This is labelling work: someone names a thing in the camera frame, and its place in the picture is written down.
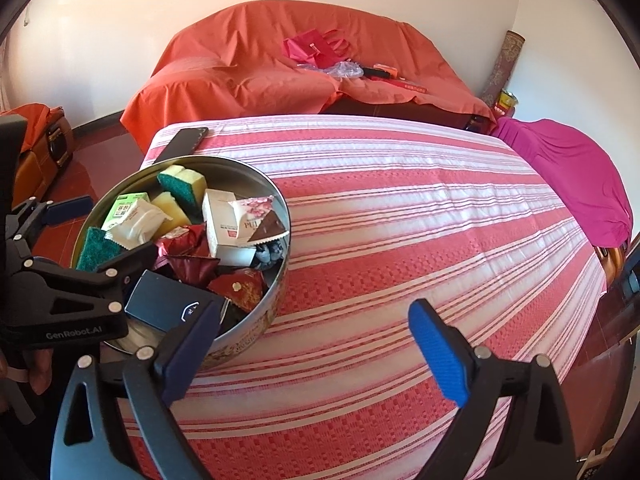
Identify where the green topped yellow sponge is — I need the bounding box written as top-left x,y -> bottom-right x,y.
151,192 -> 191,240

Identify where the white rectangular box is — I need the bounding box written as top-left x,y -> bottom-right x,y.
202,188 -> 256,268

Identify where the red gift bag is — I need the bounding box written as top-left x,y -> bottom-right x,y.
282,29 -> 350,70

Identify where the round metal tin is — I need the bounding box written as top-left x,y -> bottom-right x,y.
72,156 -> 291,368

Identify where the red white striped tablecloth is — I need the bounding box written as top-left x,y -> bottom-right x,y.
172,115 -> 606,479

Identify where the black remote on sofa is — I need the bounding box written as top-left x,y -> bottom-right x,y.
361,66 -> 393,79

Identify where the green tissue pack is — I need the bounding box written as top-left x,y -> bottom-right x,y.
101,192 -> 149,231

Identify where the black smartphone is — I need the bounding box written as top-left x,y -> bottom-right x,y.
154,127 -> 208,164

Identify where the dark red gold snack packet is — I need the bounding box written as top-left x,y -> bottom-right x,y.
166,255 -> 219,288

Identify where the clear plastic wrap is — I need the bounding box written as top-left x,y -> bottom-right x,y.
297,61 -> 364,79

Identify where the rolled patterned rug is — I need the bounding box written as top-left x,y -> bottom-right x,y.
480,30 -> 525,107

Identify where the white wet wipe packet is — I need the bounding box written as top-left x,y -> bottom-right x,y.
105,200 -> 171,250

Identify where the dark grey logo box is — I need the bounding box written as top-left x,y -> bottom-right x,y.
125,270 -> 224,333

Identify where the orange brown bag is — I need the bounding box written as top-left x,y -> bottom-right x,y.
1,103 -> 75,206

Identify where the orange covered sofa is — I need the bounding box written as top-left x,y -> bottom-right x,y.
120,0 -> 496,150

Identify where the magenta covered chair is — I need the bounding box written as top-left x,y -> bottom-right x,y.
492,117 -> 634,248

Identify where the red snack packet white flower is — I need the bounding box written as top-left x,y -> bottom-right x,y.
207,268 -> 267,313

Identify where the small yellow sponge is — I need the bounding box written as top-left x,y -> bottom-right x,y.
157,165 -> 207,216

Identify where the yellow tin can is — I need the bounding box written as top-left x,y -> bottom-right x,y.
494,89 -> 518,118

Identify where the pink floral brown sachet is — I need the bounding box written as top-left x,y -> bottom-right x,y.
229,195 -> 288,246

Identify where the bright red snack packet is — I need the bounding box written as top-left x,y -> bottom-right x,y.
155,223 -> 209,258

